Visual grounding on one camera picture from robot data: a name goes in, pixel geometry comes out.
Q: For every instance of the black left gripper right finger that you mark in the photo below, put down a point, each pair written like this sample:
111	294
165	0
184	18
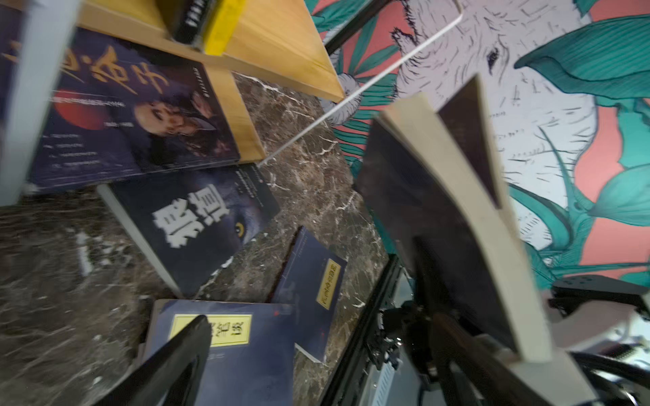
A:
464	366

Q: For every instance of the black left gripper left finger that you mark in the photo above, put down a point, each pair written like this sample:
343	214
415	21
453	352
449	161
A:
172	376

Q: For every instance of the purple portrait cover book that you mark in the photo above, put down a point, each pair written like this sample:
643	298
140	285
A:
432	177

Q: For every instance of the yellow cartoon cover book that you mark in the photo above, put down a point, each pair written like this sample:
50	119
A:
221	25

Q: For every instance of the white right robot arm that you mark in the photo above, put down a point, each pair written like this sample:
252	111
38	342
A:
604	324

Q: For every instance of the blue book yellow label left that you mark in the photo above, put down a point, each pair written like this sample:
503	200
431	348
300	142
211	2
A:
251	356

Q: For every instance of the blue book yellow label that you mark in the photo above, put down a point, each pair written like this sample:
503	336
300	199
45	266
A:
251	356
311	283

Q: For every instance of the dark wolf eye book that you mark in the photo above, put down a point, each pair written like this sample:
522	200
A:
189	224

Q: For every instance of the blue book yellow label right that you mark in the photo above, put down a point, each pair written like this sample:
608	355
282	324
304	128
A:
311	283

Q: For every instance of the purple book on lower shelf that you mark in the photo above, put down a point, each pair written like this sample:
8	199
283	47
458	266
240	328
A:
124	110

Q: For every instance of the white wooden book rack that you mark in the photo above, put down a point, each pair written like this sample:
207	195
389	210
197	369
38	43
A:
35	40

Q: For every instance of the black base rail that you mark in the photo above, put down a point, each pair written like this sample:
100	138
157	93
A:
364	351

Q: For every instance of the black corner frame post right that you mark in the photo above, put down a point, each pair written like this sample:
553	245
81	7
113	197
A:
368	12

